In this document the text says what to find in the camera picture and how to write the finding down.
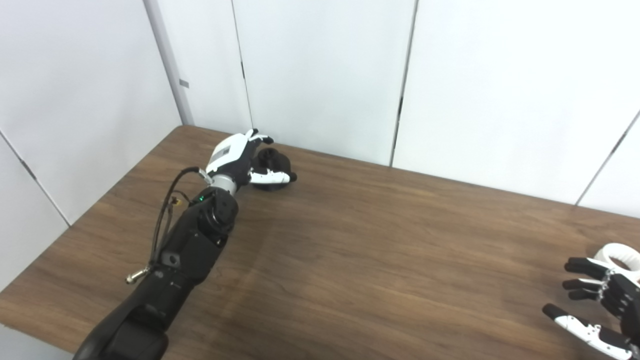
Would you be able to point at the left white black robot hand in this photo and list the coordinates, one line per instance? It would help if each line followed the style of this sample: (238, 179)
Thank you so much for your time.
(232, 152)

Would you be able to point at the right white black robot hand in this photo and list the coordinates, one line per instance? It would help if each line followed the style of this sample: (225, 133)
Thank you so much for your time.
(625, 300)

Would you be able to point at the round black plastic part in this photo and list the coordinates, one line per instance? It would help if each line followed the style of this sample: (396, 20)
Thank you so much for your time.
(277, 161)

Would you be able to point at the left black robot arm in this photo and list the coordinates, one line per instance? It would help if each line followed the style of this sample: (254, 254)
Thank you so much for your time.
(185, 250)

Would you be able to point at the small grey wall tag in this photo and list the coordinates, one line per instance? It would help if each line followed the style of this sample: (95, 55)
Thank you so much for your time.
(184, 83)

